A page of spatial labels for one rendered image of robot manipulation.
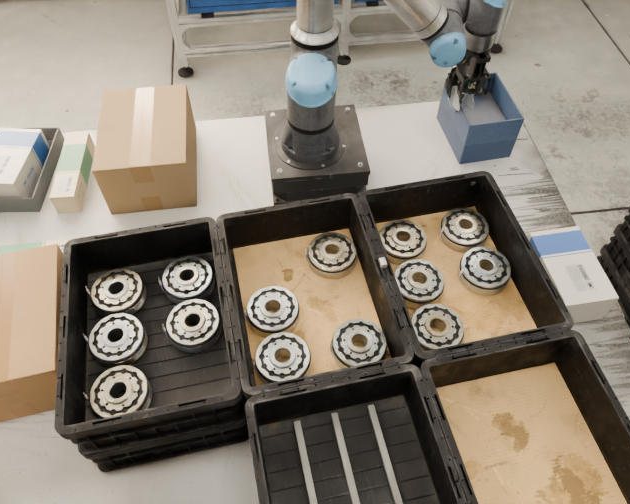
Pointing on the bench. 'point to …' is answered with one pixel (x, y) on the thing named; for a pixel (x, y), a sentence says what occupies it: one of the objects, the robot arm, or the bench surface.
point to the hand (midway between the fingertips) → (456, 105)
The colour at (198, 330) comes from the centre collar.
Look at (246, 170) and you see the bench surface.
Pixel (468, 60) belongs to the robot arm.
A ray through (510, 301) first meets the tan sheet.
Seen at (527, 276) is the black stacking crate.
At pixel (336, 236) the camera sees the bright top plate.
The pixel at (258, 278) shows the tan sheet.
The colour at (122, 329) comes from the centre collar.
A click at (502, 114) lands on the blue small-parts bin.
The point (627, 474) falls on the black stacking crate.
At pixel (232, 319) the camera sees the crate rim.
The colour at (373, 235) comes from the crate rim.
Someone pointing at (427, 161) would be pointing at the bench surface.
